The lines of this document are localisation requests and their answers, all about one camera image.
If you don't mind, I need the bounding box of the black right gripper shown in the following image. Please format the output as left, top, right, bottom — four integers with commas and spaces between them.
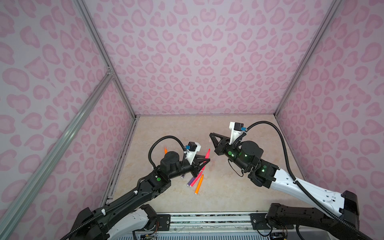
209, 132, 251, 172

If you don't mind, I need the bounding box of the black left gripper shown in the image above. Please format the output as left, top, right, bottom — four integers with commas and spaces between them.
168, 154, 210, 181

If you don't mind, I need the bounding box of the small pink pen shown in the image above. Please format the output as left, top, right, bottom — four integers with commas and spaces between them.
202, 149, 211, 171

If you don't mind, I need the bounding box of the orange pen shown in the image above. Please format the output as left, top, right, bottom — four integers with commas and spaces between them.
195, 175, 204, 195

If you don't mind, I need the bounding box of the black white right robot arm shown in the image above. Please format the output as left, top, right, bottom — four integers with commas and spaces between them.
210, 133, 360, 240

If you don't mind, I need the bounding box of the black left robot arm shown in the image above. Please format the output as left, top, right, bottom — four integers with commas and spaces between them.
62, 151, 211, 240

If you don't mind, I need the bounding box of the purple pen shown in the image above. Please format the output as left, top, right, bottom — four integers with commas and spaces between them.
187, 178, 196, 187

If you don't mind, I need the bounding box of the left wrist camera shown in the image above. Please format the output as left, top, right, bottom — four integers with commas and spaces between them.
185, 142, 201, 165

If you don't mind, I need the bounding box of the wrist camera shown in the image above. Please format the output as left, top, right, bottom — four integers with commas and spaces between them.
185, 142, 201, 165
229, 122, 247, 145

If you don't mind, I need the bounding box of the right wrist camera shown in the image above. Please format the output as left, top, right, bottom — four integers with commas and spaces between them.
229, 122, 247, 145

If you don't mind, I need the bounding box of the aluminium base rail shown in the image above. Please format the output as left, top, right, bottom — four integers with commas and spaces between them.
80, 211, 346, 240

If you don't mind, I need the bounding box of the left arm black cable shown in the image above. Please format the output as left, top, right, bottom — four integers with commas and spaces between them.
58, 135, 187, 240

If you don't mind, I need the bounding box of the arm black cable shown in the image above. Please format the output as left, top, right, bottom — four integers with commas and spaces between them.
58, 135, 187, 240
239, 120, 374, 240

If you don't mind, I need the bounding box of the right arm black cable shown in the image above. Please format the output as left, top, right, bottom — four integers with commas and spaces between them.
239, 120, 374, 240

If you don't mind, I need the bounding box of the aluminium corner post right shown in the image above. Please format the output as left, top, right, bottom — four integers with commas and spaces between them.
274, 0, 344, 119

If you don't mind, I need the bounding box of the aluminium corner post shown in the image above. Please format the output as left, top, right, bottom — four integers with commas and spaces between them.
274, 0, 344, 119
73, 0, 137, 120

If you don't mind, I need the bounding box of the aluminium corner post left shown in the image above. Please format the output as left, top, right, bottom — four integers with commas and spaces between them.
73, 0, 137, 120

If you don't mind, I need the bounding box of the aluminium diagonal wall bar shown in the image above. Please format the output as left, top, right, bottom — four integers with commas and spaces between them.
1, 73, 114, 240

